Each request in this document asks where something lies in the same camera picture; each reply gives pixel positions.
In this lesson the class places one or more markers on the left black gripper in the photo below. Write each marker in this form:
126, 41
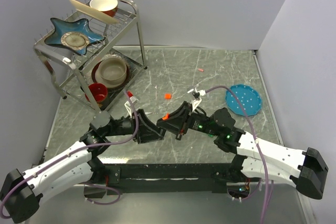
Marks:
148, 131

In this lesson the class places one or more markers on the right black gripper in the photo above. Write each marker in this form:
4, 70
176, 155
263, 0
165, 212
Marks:
179, 120

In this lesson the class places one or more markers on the black orange-tipped highlighter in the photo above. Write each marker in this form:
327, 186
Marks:
166, 116

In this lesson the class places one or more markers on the orange highlighter cap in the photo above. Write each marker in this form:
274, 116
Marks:
167, 96

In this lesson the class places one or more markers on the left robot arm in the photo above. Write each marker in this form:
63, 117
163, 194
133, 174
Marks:
23, 192

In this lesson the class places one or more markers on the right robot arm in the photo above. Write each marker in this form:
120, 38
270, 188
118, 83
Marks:
305, 170

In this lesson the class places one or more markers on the red cup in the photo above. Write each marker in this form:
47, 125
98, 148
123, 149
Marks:
99, 92

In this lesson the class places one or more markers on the grey ceramic bowl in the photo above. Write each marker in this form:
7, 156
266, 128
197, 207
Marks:
111, 72

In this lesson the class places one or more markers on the blue polka-dot plate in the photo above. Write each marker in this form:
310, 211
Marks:
248, 97

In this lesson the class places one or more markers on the dark red plate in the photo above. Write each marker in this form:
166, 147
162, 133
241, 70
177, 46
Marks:
94, 73

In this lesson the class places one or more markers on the steel dish rack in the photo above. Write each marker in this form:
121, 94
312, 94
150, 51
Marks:
71, 73

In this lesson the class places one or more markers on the small round patterned saucer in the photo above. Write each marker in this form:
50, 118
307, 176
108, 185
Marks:
74, 40

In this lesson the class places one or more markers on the blue star-shaped dish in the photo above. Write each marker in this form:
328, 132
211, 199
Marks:
61, 27

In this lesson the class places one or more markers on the white and red bowl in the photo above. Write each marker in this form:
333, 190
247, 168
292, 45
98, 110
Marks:
108, 7

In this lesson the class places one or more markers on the beige oval plate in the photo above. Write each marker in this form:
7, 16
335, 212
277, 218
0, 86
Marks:
93, 13

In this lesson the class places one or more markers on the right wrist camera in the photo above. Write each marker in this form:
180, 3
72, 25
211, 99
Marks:
197, 97

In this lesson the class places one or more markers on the black base frame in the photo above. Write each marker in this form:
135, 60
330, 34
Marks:
168, 178

